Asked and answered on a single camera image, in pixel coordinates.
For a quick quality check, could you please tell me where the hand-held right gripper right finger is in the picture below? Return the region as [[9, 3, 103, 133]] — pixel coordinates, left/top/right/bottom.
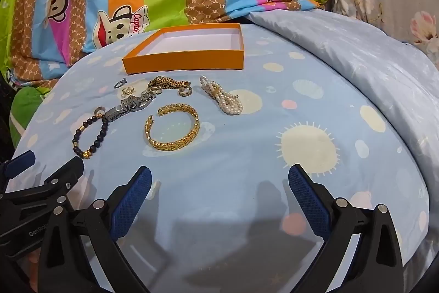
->
[[287, 163, 403, 293]]

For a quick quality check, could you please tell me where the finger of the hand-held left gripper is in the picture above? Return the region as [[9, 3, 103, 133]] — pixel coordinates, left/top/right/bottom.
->
[[0, 157, 85, 208], [0, 150, 36, 182]]

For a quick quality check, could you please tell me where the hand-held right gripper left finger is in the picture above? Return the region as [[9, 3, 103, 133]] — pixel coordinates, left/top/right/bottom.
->
[[38, 166, 153, 293]]

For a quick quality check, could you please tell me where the black bead bracelet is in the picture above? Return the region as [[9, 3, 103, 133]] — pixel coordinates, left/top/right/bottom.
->
[[72, 113, 109, 160]]

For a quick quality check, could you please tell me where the silver wristwatch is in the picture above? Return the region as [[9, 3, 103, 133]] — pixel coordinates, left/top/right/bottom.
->
[[104, 89, 155, 122]]

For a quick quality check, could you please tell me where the pearl necklace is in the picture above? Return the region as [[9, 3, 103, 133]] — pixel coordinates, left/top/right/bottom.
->
[[200, 75, 245, 115]]

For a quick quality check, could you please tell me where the orange cardboard box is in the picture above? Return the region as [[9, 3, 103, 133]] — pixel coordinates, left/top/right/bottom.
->
[[122, 23, 245, 75]]

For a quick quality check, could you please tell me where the green cloth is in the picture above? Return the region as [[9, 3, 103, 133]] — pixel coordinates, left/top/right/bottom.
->
[[7, 87, 55, 143]]

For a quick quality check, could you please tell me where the light blue dotted bedsheet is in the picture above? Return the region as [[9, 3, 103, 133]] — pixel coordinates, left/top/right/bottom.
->
[[7, 22, 433, 293]]

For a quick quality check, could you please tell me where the pale blue quilt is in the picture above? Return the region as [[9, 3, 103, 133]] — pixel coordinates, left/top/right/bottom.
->
[[247, 10, 439, 211]]

